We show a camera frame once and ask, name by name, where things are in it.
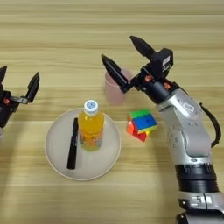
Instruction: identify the black marker pen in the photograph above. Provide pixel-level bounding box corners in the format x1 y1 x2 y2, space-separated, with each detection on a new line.
66 117 80 171

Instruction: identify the colourful puzzle cube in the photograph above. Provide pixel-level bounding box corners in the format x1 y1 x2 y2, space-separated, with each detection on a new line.
126 108 159 143

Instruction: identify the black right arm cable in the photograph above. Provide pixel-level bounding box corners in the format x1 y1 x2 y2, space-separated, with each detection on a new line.
199 101 222 149

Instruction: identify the right gripper small black box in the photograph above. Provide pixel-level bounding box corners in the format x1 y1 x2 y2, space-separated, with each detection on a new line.
150 47 175 80

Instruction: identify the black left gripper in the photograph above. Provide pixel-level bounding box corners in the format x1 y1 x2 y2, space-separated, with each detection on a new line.
0 65 41 130

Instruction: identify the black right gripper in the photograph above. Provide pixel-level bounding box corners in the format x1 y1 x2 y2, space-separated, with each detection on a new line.
101 35 182 105

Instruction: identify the round white plate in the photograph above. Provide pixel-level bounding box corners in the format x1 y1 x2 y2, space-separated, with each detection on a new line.
44 108 122 181

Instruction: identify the orange juice bottle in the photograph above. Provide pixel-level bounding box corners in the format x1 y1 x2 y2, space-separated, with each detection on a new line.
78 99 105 152

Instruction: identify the pink plastic cup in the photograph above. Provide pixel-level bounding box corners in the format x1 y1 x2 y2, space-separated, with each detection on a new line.
104 68 135 106

